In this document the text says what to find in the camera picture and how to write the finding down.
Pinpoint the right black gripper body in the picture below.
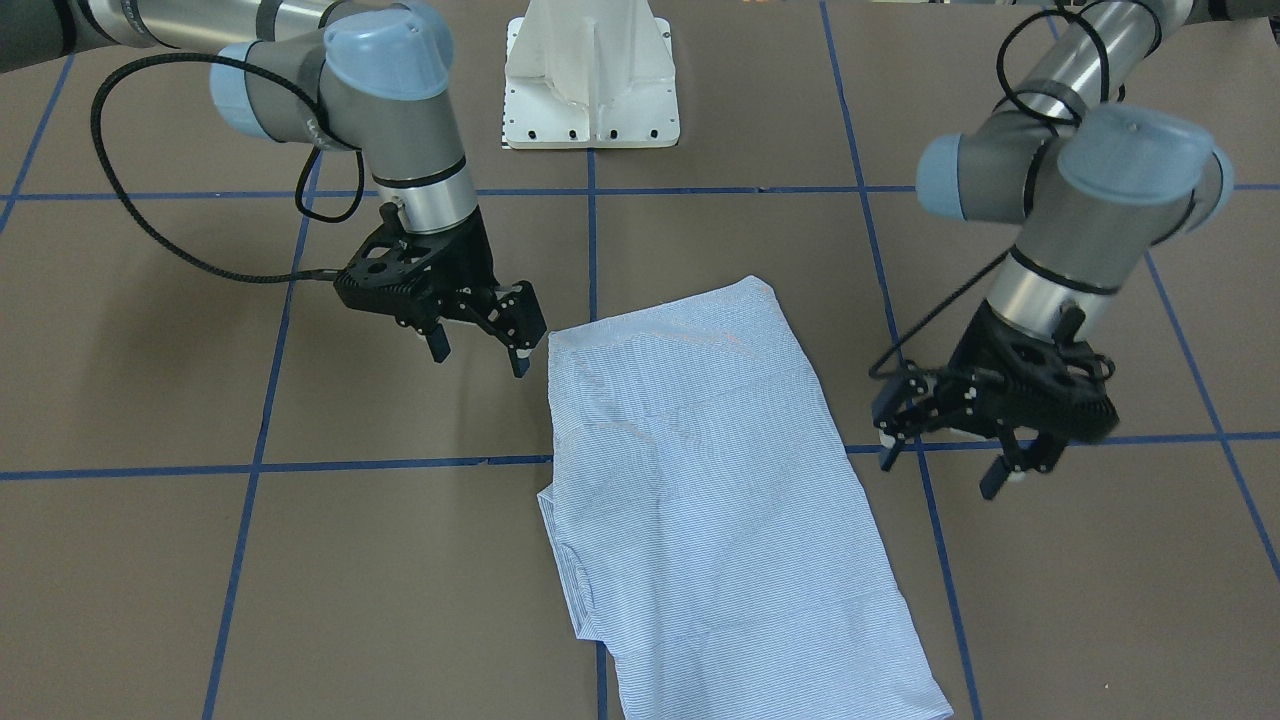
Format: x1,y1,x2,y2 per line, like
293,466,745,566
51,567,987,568
333,205,499,331

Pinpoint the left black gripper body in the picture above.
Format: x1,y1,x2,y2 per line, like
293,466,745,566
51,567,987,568
890,302,1119,443

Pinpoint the blue striped button shirt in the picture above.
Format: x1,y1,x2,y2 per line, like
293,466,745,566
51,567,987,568
538,275,954,719

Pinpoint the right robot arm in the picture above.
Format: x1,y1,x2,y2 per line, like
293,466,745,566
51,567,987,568
3,1,547,377

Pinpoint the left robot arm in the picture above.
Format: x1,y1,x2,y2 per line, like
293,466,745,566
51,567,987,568
868,1,1277,498

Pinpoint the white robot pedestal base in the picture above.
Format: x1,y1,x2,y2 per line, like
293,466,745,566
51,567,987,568
502,1,682,151

